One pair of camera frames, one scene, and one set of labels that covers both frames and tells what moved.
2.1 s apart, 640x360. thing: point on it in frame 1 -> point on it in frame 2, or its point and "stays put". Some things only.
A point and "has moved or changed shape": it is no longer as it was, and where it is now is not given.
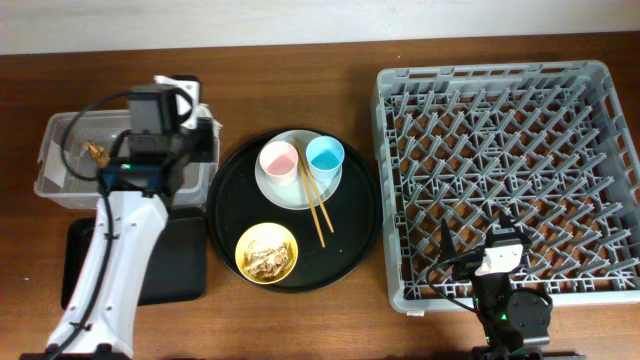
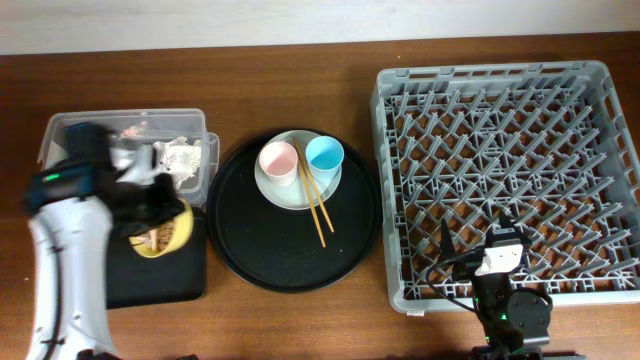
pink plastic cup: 278,161 stays put
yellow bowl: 266,253 -> 168,239
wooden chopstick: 315,186 stays put
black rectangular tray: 176,269 stays put
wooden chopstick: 308,189 stays put
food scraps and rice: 267,263 has moved or changed shape
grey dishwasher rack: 550,143 stays put
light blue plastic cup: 325,156 stays put
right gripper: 447,249 stays put
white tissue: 203,111 has moved or changed shape
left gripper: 204,138 -> 151,211
